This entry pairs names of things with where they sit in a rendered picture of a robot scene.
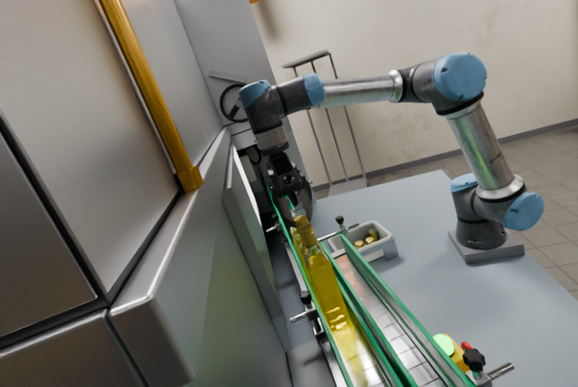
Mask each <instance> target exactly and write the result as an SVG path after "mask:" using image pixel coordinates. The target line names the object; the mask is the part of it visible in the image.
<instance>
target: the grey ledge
mask: <svg viewBox="0 0 578 387"><path fill-rule="evenodd" d="M286 357H287V361H288V365H289V370H290V374H291V378H292V386H293V387H337V386H336V384H335V380H334V378H333V375H332V373H331V370H330V368H329V364H328V361H327V359H326V357H325V354H324V351H323V348H322V345H321V342H320V341H317V339H315V340H313V341H309V342H307V343H305V344H303V345H301V346H299V347H295V348H294V349H292V350H290V351H287V352H286Z"/></svg>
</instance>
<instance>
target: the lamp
mask: <svg viewBox="0 0 578 387"><path fill-rule="evenodd" d="M433 338H434V339H435V340H436V341H437V343H438V344H439V345H440V346H441V347H442V348H443V350H444V351H445V352H446V353H447V354H448V356H449V357H450V358H451V357H452V356H453V355H454V354H455V349H454V346H453V344H452V340H451V339H450V338H448V337H447V336H445V335H436V336H434V337H433Z"/></svg>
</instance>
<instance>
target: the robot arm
mask: <svg viewBox="0 0 578 387"><path fill-rule="evenodd" d="M486 78H487V70H486V67H485V65H484V63H483V62H482V60H481V59H480V58H479V57H478V56H476V55H474V54H472V53H469V52H453V53H448V54H446V55H443V56H442V57H439V58H435V59H432V60H428V61H426V62H422V63H419V64H416V65H413V66H410V67H408V68H404V69H401V70H393V71H390V72H389V74H387V75H378V76H369V77H354V78H345V79H336V80H328V81H322V79H321V78H320V77H319V75H318V74H316V73H311V74H307V75H303V76H301V77H297V78H294V79H292V80H290V81H287V82H284V83H281V84H278V85H275V86H271V85H270V84H269V82H268V80H261V81H259V82H256V83H252V84H249V85H247V86H244V87H242V88H241V89H240V91H239V95H240V98H241V101H242V104H243V110H244V111H245V113H246V115H247V118H248V121H249V124H250V127H251V129H252V132H253V133H254V136H255V138H254V139H253V141H254V143H256V142H257V145H258V147H259V149H260V150H261V154H262V156H263V157H267V156H270V158H269V159H268V161H269V163H270V166H271V169H269V170H268V171H267V172H268V173H269V176H270V179H271V182H272V183H273V187H270V188H271V191H272V193H271V196H272V200H273V203H274V204H275V206H276V207H277V209H278V210H279V212H280V213H281V215H282V216H283V217H284V219H285V220H286V222H287V223H288V224H289V225H290V226H292V227H293V228H295V227H296V226H295V221H294V219H293V218H292V212H291V211H290V208H289V207H290V200H289V199H288V198H287V197H285V196H286V195H287V194H290V193H293V192H296V191H297V192H298V193H297V197H298V199H299V201H301V202H302V203H303V208H304V209H305V213H306V214H305V215H306V217H307V218H308V220H309V222H310V221H311V218H312V193H311V186H310V184H309V182H308V181H307V180H306V179H305V176H304V175H300V174H299V173H300V170H299V169H297V165H296V164H295V163H294V162H293V161H290V159H289V157H288V155H287V154H286V152H283V151H284V150H286V149H288V148H289V147H290V146H289V144H288V141H287V140H288V137H287V135H286V130H285V127H284V125H283V123H282V120H281V117H283V116H287V115H289V114H293V113H296V112H298V111H301V110H308V109H313V108H329V107H337V106H345V105H353V104H361V103H368V102H376V101H389V102H391V103H399V102H413V103H432V105H433V107H434V109H435V112H436V114H437V115H439V116H441V117H445V118H446V119H447V121H448V123H449V125H450V127H451V129H452V131H453V133H454V135H455V137H456V139H457V141H458V144H459V146H460V148H461V150H462V152H463V153H464V156H465V158H466V160H467V162H468V164H469V165H470V168H471V170H472V172H473V173H471V174H467V175H461V176H460V177H457V178H455V179H454V180H452V182H451V184H450V187H451V193H452V198H453V203H454V206H455V210H456V214H457V218H458V222H457V227H456V232H455V235H456V238H457V241H458V243H459V244H461V245H463V246H465V247H466V248H470V249H493V248H496V247H499V246H501V245H502V244H503V243H505V242H506V240H507V232H506V229H505V228H507V229H512V230H517V231H523V230H528V229H530V228H531V227H533V226H534V225H535V224H536V223H537V222H538V221H539V219H540V218H541V215H542V214H543V211H544V200H543V198H542V197H541V196H540V195H539V194H538V193H535V192H533V191H528V190H527V188H526V185H525V183H524V181H523V180H522V178H521V177H520V176H518V175H513V173H512V170H511V169H510V167H509V165H508V163H507V159H506V158H505V156H504V154H503V151H502V149H501V147H500V145H499V142H498V140H497V138H496V136H495V133H494V131H493V129H492V127H491V125H490V123H489V120H488V118H487V116H486V113H485V112H484V110H483V107H482V104H481V100H482V99H483V97H484V92H483V89H484V88H485V85H486V82H485V79H486ZM282 194H284V195H285V196H283V195H282ZM504 227H505V228H504Z"/></svg>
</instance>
